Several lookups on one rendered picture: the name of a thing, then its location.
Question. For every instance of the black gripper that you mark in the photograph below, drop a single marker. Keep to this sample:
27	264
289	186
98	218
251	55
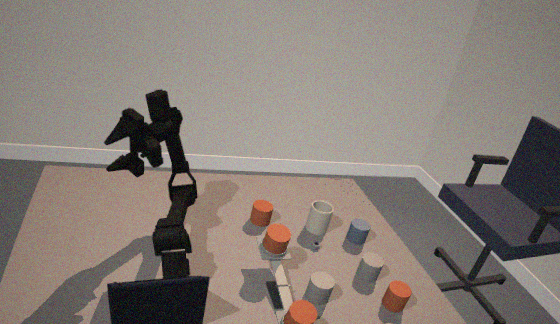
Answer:
131	125

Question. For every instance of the orange cylinder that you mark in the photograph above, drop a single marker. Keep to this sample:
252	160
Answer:
277	238
301	312
261	213
396	296

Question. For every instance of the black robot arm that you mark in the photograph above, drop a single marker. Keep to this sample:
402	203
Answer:
169	233

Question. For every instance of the blue cylinder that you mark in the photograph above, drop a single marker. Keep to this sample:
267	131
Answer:
358	231

